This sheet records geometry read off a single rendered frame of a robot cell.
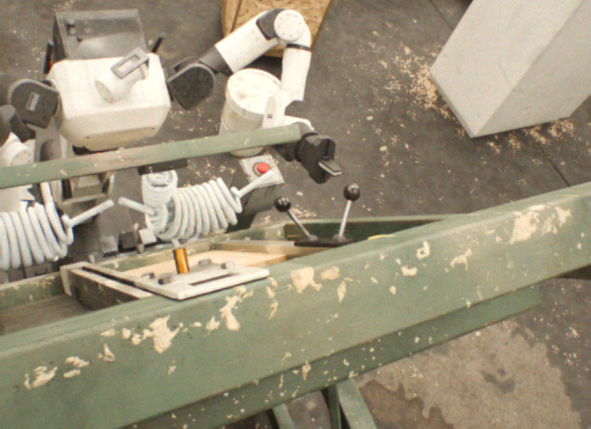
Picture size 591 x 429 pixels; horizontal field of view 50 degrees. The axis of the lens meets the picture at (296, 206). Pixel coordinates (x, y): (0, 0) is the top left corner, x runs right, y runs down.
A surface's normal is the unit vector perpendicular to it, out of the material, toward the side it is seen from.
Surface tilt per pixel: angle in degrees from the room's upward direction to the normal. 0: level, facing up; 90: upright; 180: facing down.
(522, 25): 90
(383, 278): 32
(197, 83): 55
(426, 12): 0
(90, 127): 68
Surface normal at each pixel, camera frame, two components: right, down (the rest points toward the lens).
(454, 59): -0.87, 0.20
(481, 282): 0.45, -0.04
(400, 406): 0.29, -0.55
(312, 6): 0.15, 0.83
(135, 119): 0.47, 0.54
